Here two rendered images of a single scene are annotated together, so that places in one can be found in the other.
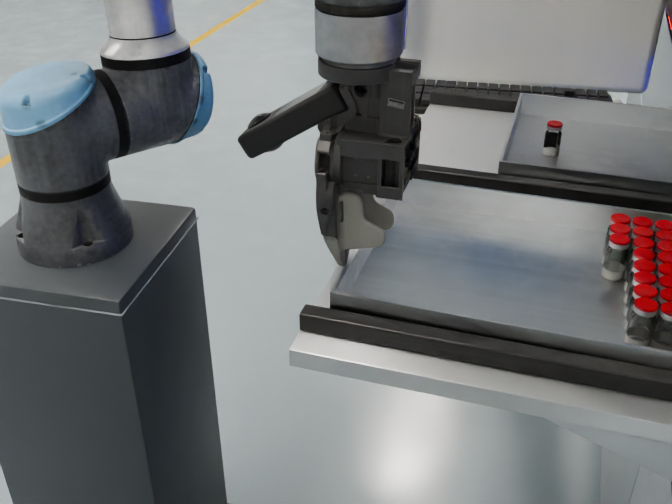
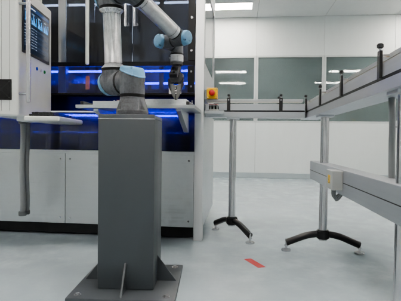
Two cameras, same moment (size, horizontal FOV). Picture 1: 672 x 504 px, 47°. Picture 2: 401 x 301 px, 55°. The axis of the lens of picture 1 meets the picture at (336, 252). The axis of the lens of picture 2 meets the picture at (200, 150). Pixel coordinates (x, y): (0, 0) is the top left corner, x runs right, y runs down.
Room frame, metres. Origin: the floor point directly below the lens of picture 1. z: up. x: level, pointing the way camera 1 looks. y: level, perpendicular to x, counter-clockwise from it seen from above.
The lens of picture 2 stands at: (0.95, 2.18, 0.68)
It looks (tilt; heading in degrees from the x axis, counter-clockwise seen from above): 1 degrees down; 259
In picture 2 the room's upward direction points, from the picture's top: 1 degrees clockwise
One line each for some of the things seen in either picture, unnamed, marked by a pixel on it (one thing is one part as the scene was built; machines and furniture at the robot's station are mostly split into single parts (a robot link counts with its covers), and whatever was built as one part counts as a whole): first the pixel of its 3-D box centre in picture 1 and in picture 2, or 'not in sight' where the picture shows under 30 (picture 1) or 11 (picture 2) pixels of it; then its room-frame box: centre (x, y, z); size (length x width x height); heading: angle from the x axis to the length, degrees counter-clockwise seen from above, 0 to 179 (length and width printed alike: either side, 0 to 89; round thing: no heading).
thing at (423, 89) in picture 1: (503, 100); (54, 116); (1.37, -0.31, 0.82); 0.40 x 0.14 x 0.02; 79
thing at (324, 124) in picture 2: not in sight; (323, 177); (-0.26, 0.03, 0.46); 0.09 x 0.09 x 0.77; 73
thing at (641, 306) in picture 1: (639, 278); not in sight; (0.64, -0.30, 0.90); 0.18 x 0.02 x 0.05; 162
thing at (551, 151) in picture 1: (552, 139); not in sight; (0.98, -0.30, 0.90); 0.02 x 0.02 x 0.04
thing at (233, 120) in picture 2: not in sight; (232, 171); (0.19, -0.44, 0.46); 0.09 x 0.09 x 0.77; 73
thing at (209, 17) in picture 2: not in sight; (209, 36); (0.29, -0.81, 1.51); 0.85 x 0.01 x 0.59; 73
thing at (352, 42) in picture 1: (360, 32); (176, 59); (0.65, -0.02, 1.14); 0.08 x 0.08 x 0.05
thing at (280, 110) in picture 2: not in sight; (254, 106); (0.05, -0.40, 0.92); 0.69 x 0.15 x 0.16; 163
